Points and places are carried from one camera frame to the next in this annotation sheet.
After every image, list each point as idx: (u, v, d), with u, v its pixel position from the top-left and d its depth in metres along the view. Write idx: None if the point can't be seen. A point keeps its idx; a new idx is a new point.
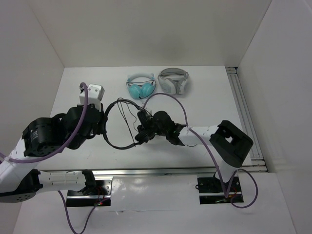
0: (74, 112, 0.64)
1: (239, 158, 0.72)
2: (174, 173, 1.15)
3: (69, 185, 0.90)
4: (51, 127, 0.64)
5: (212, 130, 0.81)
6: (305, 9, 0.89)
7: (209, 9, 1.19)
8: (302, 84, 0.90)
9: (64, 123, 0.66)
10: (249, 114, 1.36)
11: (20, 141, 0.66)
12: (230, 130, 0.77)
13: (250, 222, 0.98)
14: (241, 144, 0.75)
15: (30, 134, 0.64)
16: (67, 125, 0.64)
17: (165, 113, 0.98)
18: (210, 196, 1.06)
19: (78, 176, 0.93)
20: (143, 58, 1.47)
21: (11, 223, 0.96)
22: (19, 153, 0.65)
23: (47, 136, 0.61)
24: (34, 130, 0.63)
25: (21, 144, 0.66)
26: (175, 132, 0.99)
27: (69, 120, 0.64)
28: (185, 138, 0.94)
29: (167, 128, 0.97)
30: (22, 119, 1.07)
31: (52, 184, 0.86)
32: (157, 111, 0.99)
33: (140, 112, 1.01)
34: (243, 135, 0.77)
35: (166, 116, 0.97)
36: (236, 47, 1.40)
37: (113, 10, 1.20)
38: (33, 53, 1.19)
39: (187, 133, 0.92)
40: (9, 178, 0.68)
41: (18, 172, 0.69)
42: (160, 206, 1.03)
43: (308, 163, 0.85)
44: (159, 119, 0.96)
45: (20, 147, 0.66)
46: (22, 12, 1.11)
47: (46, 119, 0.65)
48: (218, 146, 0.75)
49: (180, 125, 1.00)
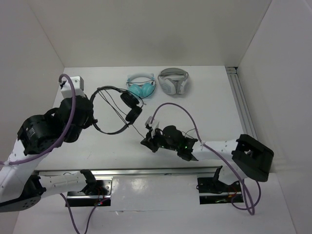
0: (68, 103, 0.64)
1: (263, 173, 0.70)
2: (174, 173, 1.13)
3: (70, 185, 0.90)
4: (47, 123, 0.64)
5: (232, 146, 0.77)
6: (305, 9, 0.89)
7: (209, 9, 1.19)
8: (302, 84, 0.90)
9: (57, 116, 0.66)
10: (249, 114, 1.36)
11: (16, 143, 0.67)
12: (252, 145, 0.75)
13: (250, 222, 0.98)
14: (263, 157, 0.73)
15: (27, 133, 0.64)
16: (62, 116, 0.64)
17: (175, 128, 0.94)
18: (210, 196, 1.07)
19: (77, 176, 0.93)
20: (143, 58, 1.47)
21: (11, 223, 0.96)
22: (18, 155, 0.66)
23: (44, 130, 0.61)
24: (31, 128, 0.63)
25: (19, 146, 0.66)
26: (187, 148, 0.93)
27: (63, 111, 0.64)
28: (200, 153, 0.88)
29: (178, 144, 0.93)
30: (21, 120, 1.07)
31: (54, 186, 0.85)
32: (165, 127, 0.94)
33: (124, 93, 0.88)
34: (263, 147, 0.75)
35: (178, 133, 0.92)
36: (236, 47, 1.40)
37: (113, 10, 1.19)
38: (33, 53, 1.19)
39: (203, 148, 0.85)
40: (11, 184, 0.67)
41: (20, 175, 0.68)
42: (160, 206, 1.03)
43: (309, 163, 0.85)
44: (170, 136, 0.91)
45: (18, 150, 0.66)
46: (22, 12, 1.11)
47: (39, 116, 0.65)
48: (241, 163, 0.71)
49: (190, 138, 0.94)
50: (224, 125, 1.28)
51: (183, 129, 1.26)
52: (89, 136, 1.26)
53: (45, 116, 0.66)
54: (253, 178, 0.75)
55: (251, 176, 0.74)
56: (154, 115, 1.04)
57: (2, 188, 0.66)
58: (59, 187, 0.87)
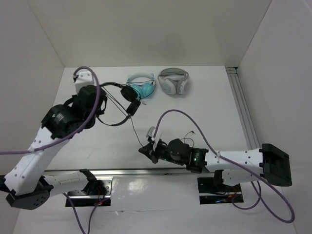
0: (85, 90, 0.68)
1: (287, 179, 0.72)
2: (174, 173, 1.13)
3: (73, 183, 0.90)
4: (68, 110, 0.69)
5: (258, 159, 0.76)
6: (305, 9, 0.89)
7: (209, 9, 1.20)
8: (302, 84, 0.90)
9: (76, 103, 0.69)
10: (249, 114, 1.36)
11: (41, 129, 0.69)
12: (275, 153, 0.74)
13: (250, 222, 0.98)
14: (284, 163, 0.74)
15: (52, 120, 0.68)
16: (81, 104, 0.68)
17: (180, 141, 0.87)
18: (210, 196, 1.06)
19: (78, 174, 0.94)
20: (143, 58, 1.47)
21: (10, 223, 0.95)
22: (43, 141, 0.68)
23: (69, 116, 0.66)
24: (57, 115, 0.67)
25: (44, 131, 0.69)
26: (197, 161, 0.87)
27: (82, 99, 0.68)
28: (216, 166, 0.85)
29: (186, 158, 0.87)
30: (21, 119, 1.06)
31: (60, 183, 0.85)
32: (170, 143, 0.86)
33: (124, 87, 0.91)
34: (283, 154, 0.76)
35: (185, 146, 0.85)
36: (236, 47, 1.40)
37: (113, 10, 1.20)
38: (34, 53, 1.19)
39: (220, 161, 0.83)
40: (34, 170, 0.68)
41: (42, 162, 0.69)
42: (160, 206, 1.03)
43: (309, 163, 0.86)
44: (179, 152, 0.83)
45: (42, 136, 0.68)
46: (22, 12, 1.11)
47: (60, 106, 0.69)
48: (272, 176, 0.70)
49: (198, 149, 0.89)
50: (224, 125, 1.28)
51: (183, 129, 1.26)
52: (89, 136, 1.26)
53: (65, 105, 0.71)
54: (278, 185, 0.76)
55: (277, 184, 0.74)
56: (160, 121, 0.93)
57: (23, 179, 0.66)
58: (65, 186, 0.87)
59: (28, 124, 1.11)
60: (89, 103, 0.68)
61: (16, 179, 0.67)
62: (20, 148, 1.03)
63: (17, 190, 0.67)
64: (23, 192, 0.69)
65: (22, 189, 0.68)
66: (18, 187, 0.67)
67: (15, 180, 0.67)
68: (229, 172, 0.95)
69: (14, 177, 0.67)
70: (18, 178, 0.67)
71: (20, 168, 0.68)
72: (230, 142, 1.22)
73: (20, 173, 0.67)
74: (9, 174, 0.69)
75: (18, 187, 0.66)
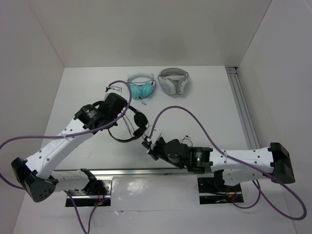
0: (113, 95, 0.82)
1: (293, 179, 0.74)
2: (174, 173, 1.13)
3: (76, 180, 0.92)
4: (97, 109, 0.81)
5: (269, 159, 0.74)
6: (305, 9, 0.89)
7: (209, 9, 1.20)
8: (302, 84, 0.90)
9: (104, 105, 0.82)
10: (249, 114, 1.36)
11: (73, 121, 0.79)
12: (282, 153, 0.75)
13: (250, 222, 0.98)
14: (288, 162, 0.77)
15: (84, 115, 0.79)
16: (109, 105, 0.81)
17: (180, 143, 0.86)
18: (210, 196, 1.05)
19: (80, 173, 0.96)
20: (143, 58, 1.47)
21: (11, 223, 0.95)
22: (74, 130, 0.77)
23: (99, 113, 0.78)
24: (90, 111, 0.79)
25: (77, 123, 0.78)
26: (200, 161, 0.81)
27: (110, 102, 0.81)
28: (221, 166, 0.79)
29: (186, 160, 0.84)
30: (21, 120, 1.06)
31: (64, 179, 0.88)
32: (167, 144, 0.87)
33: (138, 112, 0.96)
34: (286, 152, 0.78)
35: (182, 146, 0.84)
36: (236, 47, 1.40)
37: (113, 10, 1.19)
38: (33, 53, 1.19)
39: (228, 161, 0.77)
40: (57, 156, 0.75)
41: (67, 149, 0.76)
42: (160, 206, 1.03)
43: (309, 163, 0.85)
44: (177, 154, 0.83)
45: (74, 126, 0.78)
46: (22, 12, 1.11)
47: (90, 106, 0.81)
48: (284, 176, 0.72)
49: (198, 147, 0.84)
50: (224, 125, 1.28)
51: (183, 129, 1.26)
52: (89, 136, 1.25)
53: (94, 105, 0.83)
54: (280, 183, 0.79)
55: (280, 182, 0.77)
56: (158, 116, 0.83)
57: (48, 161, 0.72)
58: (69, 182, 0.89)
59: (28, 125, 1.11)
60: (116, 106, 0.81)
61: (41, 161, 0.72)
62: (20, 148, 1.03)
63: (39, 172, 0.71)
64: (42, 175, 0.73)
65: (43, 172, 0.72)
66: (41, 169, 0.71)
67: (39, 161, 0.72)
68: (230, 173, 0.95)
69: (38, 159, 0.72)
70: (43, 160, 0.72)
71: (46, 151, 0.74)
72: (230, 142, 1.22)
73: (46, 156, 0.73)
74: (32, 156, 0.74)
75: (41, 168, 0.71)
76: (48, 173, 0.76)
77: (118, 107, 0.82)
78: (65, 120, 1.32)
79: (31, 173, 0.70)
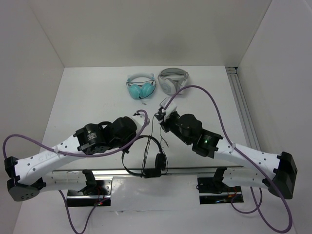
0: (121, 121, 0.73)
1: (290, 193, 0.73)
2: (174, 173, 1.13)
3: (70, 184, 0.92)
4: (100, 132, 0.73)
5: (274, 165, 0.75)
6: (305, 9, 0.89)
7: (209, 9, 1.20)
8: (302, 84, 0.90)
9: (109, 128, 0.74)
10: (249, 114, 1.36)
11: (72, 137, 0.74)
12: (291, 165, 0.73)
13: (250, 223, 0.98)
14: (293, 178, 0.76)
15: (85, 134, 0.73)
16: (113, 130, 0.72)
17: (195, 118, 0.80)
18: (210, 196, 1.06)
19: (78, 176, 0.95)
20: (143, 58, 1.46)
21: (11, 222, 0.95)
22: (69, 147, 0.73)
23: (98, 138, 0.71)
24: (90, 132, 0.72)
25: (74, 140, 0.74)
26: (206, 143, 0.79)
27: (116, 126, 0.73)
28: (224, 156, 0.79)
29: (195, 136, 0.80)
30: (21, 119, 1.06)
31: (55, 182, 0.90)
32: (185, 116, 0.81)
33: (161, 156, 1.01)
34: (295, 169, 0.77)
35: (197, 123, 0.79)
36: (236, 47, 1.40)
37: (112, 11, 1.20)
38: (33, 54, 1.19)
39: (233, 153, 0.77)
40: (44, 168, 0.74)
41: (55, 165, 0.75)
42: (160, 206, 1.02)
43: (309, 163, 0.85)
44: (189, 127, 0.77)
45: (70, 143, 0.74)
46: (22, 12, 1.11)
47: (94, 125, 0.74)
48: (283, 185, 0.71)
49: (209, 131, 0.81)
50: (224, 125, 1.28)
51: None
52: None
53: (99, 125, 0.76)
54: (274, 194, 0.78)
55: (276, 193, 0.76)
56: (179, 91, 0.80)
57: (33, 171, 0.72)
58: (60, 185, 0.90)
59: (28, 124, 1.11)
60: (121, 132, 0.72)
61: (27, 169, 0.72)
62: (19, 148, 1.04)
63: (21, 178, 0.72)
64: (25, 182, 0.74)
65: (26, 179, 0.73)
66: (24, 176, 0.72)
67: (26, 168, 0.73)
68: (231, 172, 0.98)
69: (26, 165, 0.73)
70: (29, 168, 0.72)
71: (35, 160, 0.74)
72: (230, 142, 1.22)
73: (33, 165, 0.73)
74: (23, 160, 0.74)
75: (24, 176, 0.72)
76: (34, 179, 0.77)
77: (122, 136, 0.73)
78: (65, 120, 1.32)
79: (14, 178, 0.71)
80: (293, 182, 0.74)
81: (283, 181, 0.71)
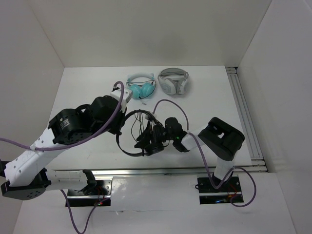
0: (100, 102, 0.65)
1: (228, 151, 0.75)
2: (174, 173, 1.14)
3: (72, 182, 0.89)
4: (78, 117, 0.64)
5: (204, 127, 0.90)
6: (305, 10, 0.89)
7: (209, 9, 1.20)
8: (302, 84, 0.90)
9: (87, 111, 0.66)
10: (249, 114, 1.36)
11: (46, 130, 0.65)
12: (221, 126, 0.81)
13: (249, 223, 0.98)
14: (230, 136, 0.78)
15: (58, 124, 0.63)
16: (92, 113, 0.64)
17: (177, 121, 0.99)
18: (210, 195, 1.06)
19: (80, 174, 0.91)
20: (142, 57, 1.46)
21: (11, 223, 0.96)
22: (46, 142, 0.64)
23: (76, 124, 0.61)
24: (66, 119, 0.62)
25: (48, 133, 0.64)
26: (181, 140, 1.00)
27: (95, 108, 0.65)
28: (187, 141, 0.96)
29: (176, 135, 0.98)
30: (21, 119, 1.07)
31: (59, 181, 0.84)
32: (169, 117, 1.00)
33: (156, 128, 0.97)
34: (230, 128, 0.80)
35: (178, 125, 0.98)
36: (235, 47, 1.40)
37: (112, 11, 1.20)
38: (34, 55, 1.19)
39: (187, 136, 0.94)
40: (30, 168, 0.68)
41: (40, 162, 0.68)
42: (159, 206, 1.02)
43: (309, 163, 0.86)
44: (171, 126, 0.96)
45: (46, 137, 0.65)
46: (22, 13, 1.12)
47: (70, 111, 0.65)
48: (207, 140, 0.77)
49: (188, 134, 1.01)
50: None
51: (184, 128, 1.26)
52: None
53: (76, 110, 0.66)
54: (224, 158, 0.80)
55: (222, 156, 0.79)
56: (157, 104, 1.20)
57: (20, 173, 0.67)
58: (63, 184, 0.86)
59: (28, 124, 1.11)
60: (102, 114, 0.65)
61: (14, 171, 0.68)
62: (19, 148, 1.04)
63: (12, 182, 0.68)
64: (18, 184, 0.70)
65: (17, 182, 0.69)
66: (13, 180, 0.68)
67: (13, 171, 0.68)
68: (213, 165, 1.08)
69: (13, 168, 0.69)
70: (15, 171, 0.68)
71: (19, 162, 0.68)
72: None
73: (18, 167, 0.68)
74: (11, 163, 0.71)
75: (13, 179, 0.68)
76: (30, 179, 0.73)
77: (104, 117, 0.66)
78: None
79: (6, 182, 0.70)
80: (222, 139, 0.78)
81: (204, 135, 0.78)
